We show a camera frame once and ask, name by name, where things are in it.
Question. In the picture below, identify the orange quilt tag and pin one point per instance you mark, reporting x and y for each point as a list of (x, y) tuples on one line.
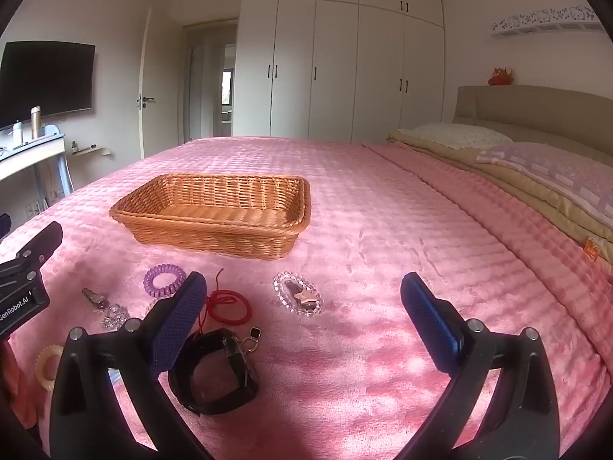
[(592, 250)]

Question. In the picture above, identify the beige bed headboard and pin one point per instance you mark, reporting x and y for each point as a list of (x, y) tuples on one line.
[(536, 108)]

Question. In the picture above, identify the metal thermos bottle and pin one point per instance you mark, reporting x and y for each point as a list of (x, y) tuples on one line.
[(36, 122)]

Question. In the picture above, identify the pink plush blanket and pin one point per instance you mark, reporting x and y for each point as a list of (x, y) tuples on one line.
[(383, 249)]

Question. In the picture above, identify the white desk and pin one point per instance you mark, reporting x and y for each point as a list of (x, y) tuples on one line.
[(28, 155)]

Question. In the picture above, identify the white wardrobe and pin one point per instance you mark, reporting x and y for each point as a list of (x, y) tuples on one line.
[(345, 57)]

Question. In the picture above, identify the white room door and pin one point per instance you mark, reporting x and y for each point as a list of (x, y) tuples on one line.
[(145, 86)]

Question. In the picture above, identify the black hair claw clip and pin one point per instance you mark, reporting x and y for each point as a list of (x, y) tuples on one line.
[(215, 402)]

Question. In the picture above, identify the small wooden wall shelf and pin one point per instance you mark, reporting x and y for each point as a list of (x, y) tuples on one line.
[(93, 149)]

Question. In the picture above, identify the small white bottle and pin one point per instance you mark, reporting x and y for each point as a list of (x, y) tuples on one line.
[(17, 134)]

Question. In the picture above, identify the purple patterned pillow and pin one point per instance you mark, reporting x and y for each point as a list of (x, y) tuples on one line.
[(560, 172)]

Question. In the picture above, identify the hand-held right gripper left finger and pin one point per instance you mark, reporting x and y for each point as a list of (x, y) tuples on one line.
[(176, 328)]

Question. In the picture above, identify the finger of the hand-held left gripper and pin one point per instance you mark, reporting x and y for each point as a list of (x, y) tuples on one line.
[(44, 239), (4, 226)]

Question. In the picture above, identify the black television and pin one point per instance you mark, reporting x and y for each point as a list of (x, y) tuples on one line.
[(43, 81)]

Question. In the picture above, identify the metal hair clip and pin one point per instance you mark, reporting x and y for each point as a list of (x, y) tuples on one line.
[(93, 298)]

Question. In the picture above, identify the red plush toy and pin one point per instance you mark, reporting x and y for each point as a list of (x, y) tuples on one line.
[(501, 77)]

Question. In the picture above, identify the star-shaped hair clip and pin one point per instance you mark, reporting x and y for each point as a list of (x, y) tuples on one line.
[(305, 296)]

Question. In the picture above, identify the white dotted pillow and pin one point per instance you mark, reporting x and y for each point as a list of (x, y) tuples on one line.
[(455, 134)]

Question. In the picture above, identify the white decorative wall shelf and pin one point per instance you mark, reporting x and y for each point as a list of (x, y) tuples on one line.
[(546, 21)]

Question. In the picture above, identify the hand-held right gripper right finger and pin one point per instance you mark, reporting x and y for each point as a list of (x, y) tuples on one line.
[(433, 316)]

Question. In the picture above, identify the woven wicker basket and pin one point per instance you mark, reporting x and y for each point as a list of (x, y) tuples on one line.
[(215, 220)]

